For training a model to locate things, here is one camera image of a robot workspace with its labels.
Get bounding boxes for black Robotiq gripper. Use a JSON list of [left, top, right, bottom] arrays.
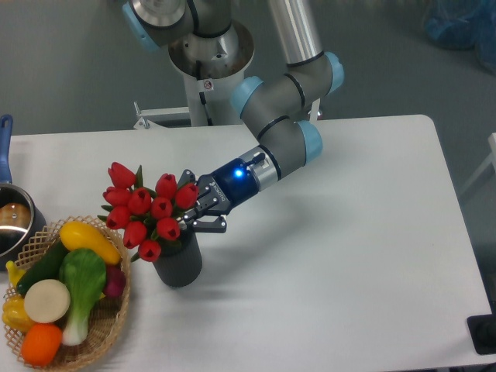
[[177, 158, 259, 233]]

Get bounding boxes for red tulip bouquet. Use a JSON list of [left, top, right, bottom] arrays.
[[99, 162, 199, 263]]

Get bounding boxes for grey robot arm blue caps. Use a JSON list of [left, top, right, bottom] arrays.
[[122, 1, 344, 233]]

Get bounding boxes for dark grey ribbed vase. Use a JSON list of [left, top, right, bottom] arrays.
[[153, 229, 202, 288]]

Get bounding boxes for purple red radish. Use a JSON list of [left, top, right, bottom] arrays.
[[103, 266, 126, 298]]

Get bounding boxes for yellow squash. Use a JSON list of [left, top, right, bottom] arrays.
[[59, 221, 121, 265]]

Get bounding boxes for green bok choy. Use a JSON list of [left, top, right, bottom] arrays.
[[59, 248, 106, 346]]

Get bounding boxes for woven wicker basket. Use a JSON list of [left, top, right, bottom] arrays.
[[1, 216, 131, 371]]

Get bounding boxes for dark green cucumber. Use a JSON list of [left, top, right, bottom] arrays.
[[16, 240, 69, 296]]

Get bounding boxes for white round radish slice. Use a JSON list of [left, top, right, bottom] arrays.
[[24, 279, 71, 323]]

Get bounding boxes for yellow banana tip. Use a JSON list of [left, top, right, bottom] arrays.
[[5, 260, 26, 288]]

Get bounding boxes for orange fruit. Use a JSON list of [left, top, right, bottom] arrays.
[[21, 323, 62, 367]]

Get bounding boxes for yellow bell pepper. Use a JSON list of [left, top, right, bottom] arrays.
[[2, 295, 36, 333]]

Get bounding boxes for black device at table edge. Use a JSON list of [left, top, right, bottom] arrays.
[[467, 314, 495, 355]]

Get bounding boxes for blue plastic bag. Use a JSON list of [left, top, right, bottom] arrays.
[[422, 1, 495, 74]]

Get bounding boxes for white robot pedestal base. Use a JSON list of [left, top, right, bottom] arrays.
[[133, 19, 323, 130]]

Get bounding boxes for blue handled saucepan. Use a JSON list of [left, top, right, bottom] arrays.
[[1, 114, 46, 272]]

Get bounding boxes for white furniture frame right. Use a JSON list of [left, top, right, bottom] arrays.
[[459, 133, 495, 199]]

